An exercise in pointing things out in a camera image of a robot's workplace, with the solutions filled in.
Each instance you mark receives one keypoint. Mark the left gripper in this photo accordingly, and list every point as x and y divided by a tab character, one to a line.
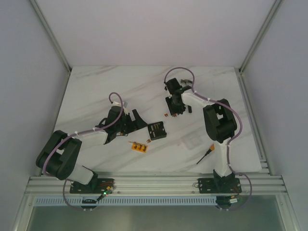
131	122

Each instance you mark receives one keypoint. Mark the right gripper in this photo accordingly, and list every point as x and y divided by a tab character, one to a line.
173	110

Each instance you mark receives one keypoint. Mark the black fuse box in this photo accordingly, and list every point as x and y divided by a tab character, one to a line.
157	131

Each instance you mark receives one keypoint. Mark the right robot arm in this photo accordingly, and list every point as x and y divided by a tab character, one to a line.
220	124

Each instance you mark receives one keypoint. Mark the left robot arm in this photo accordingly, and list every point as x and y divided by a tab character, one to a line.
59	156

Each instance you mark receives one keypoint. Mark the orange terminal block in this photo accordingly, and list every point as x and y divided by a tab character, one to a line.
142	148

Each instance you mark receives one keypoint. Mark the claw hammer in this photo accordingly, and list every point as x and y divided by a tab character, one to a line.
187	82

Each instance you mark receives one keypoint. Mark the orange handled screwdriver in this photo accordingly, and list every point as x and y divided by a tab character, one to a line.
211	148

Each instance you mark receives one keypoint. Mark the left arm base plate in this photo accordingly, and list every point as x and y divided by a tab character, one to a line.
94	187

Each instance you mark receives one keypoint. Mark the white cable duct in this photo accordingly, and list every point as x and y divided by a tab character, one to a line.
133	200

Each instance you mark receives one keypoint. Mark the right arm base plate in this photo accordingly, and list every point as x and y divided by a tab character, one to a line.
214	186

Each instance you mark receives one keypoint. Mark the aluminium rail frame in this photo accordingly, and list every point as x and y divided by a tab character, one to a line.
157	184

